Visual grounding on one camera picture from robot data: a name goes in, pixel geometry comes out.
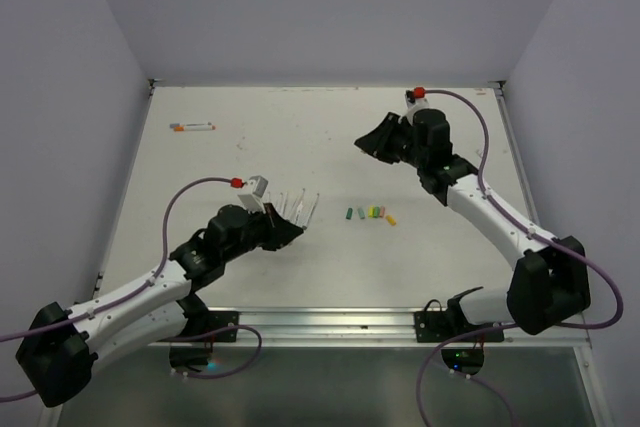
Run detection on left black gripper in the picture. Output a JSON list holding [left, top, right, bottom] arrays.
[[222, 201, 302, 262]]

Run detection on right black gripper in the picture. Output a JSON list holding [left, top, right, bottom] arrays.
[[356, 110, 428, 168]]

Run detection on dark green marker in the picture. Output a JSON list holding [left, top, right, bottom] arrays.
[[295, 188, 306, 208]]

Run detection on bright orange capped marker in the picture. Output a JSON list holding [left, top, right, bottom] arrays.
[[173, 124, 216, 132]]

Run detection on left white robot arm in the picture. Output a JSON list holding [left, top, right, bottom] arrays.
[[16, 203, 307, 407]]

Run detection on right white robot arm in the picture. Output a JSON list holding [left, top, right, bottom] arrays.
[[354, 108, 591, 340]]

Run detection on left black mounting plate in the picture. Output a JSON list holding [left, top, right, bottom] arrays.
[[180, 310, 240, 343]]

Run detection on black mounting plate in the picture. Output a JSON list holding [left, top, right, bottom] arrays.
[[413, 310, 493, 343], [180, 310, 240, 343]]

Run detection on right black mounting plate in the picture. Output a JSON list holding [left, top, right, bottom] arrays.
[[413, 310, 493, 343]]

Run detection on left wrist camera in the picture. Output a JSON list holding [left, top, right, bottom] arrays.
[[230, 175, 268, 213]]

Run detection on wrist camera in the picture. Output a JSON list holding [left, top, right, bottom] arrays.
[[230, 175, 268, 213], [404, 87, 429, 124]]

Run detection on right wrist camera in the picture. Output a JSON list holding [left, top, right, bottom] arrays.
[[404, 87, 429, 124]]

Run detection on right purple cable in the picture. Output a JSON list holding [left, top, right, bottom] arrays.
[[414, 88, 624, 427]]

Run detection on purple cable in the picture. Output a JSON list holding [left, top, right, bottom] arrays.
[[0, 176, 264, 403], [414, 88, 624, 427]]

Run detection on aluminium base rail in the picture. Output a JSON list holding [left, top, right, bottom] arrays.
[[69, 304, 591, 348]]

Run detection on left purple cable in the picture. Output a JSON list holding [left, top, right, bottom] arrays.
[[0, 176, 264, 403]]

